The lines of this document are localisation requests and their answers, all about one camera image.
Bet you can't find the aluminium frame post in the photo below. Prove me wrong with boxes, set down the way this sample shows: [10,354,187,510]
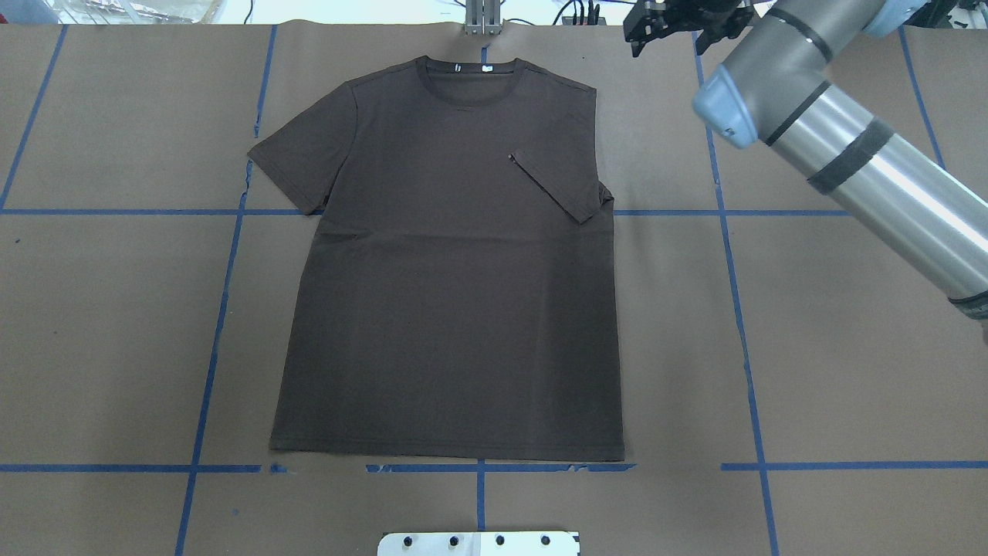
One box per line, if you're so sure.
[458,0,503,36]

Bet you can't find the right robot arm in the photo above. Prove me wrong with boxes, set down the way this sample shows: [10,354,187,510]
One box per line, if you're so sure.
[622,1,987,321]

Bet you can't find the brown t-shirt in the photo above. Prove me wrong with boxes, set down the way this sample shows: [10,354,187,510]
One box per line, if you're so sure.
[248,56,625,462]

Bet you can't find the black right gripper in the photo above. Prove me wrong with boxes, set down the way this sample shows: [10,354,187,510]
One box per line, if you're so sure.
[624,1,756,56]

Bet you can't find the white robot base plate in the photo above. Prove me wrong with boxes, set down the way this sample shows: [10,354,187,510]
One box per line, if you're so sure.
[377,531,582,555]

